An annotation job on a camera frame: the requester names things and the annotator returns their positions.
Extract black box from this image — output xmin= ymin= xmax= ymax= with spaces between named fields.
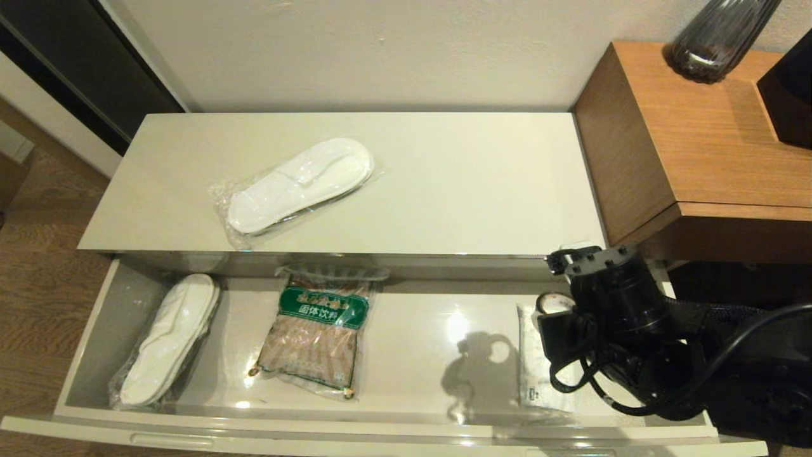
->
xmin=757 ymin=30 xmax=812 ymax=150

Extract brown wooden side cabinet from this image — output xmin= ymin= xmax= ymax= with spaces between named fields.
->
xmin=573 ymin=41 xmax=812 ymax=266

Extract grey ribbed glass vase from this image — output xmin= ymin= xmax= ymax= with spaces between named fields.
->
xmin=664 ymin=0 xmax=783 ymax=84

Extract white slippers in plastic bag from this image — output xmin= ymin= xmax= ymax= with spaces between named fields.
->
xmin=108 ymin=274 xmax=221 ymax=410
xmin=208 ymin=138 xmax=376 ymax=251

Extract white glossy drawer cabinet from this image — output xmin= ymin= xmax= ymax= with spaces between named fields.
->
xmin=77 ymin=113 xmax=673 ymax=283

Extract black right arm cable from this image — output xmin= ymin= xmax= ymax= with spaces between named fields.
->
xmin=549 ymin=305 xmax=812 ymax=420

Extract drink sachet bag green label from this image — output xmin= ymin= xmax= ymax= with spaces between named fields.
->
xmin=247 ymin=265 xmax=389 ymax=401

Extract white tissue pack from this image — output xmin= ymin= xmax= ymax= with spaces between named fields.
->
xmin=517 ymin=305 xmax=575 ymax=410

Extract dark door panel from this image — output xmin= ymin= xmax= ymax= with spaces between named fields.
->
xmin=0 ymin=0 xmax=186 ymax=157

